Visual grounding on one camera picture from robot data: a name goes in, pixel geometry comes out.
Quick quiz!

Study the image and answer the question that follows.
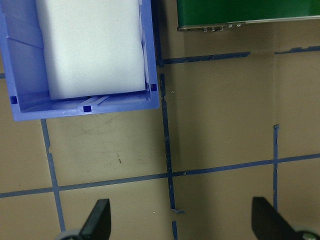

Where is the blue plastic storage bin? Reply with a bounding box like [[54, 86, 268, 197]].
[[0, 0, 161, 123]]

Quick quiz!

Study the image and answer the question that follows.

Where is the white foam bin liner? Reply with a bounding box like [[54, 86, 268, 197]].
[[34, 0, 147, 101]]

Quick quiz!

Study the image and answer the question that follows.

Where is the green belt conveyor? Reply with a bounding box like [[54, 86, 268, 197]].
[[176, 0, 320, 33]]

